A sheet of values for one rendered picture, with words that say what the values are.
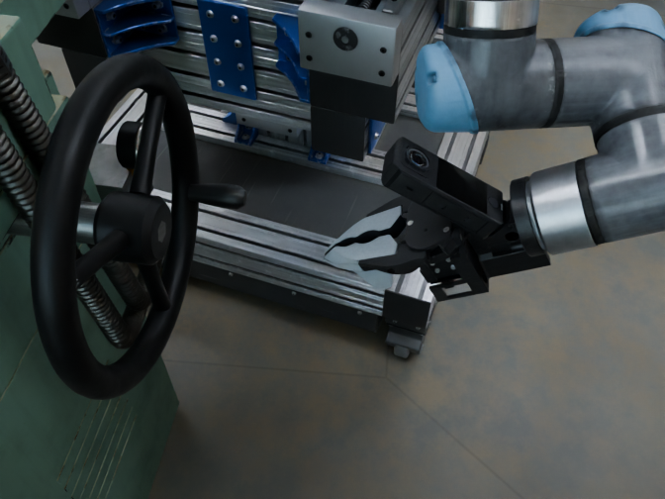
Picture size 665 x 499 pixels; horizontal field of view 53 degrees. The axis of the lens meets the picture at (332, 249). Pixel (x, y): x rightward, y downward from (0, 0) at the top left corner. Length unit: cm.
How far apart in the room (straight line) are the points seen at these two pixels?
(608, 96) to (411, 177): 17
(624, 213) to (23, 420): 67
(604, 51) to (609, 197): 12
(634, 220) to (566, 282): 107
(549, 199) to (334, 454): 87
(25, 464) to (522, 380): 97
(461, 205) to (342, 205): 85
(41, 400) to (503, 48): 65
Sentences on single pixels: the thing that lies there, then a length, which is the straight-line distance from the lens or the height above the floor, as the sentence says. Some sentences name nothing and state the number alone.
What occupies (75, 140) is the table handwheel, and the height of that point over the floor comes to 95.
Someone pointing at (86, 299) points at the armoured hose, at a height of 72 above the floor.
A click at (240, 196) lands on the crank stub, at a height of 76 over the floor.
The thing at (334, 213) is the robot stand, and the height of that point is 21.
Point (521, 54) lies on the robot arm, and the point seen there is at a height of 93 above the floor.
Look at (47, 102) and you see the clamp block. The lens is 62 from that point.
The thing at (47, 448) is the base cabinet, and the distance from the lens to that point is 92.
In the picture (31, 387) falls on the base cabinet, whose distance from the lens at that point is 85.
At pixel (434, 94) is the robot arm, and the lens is 55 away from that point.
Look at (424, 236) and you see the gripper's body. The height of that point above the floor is 78.
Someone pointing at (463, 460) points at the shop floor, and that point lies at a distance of 136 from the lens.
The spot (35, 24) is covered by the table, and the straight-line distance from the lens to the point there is 79.
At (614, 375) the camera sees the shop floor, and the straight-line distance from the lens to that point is 153.
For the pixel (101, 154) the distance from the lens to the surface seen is 97.
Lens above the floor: 124
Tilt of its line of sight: 50 degrees down
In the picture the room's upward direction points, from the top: straight up
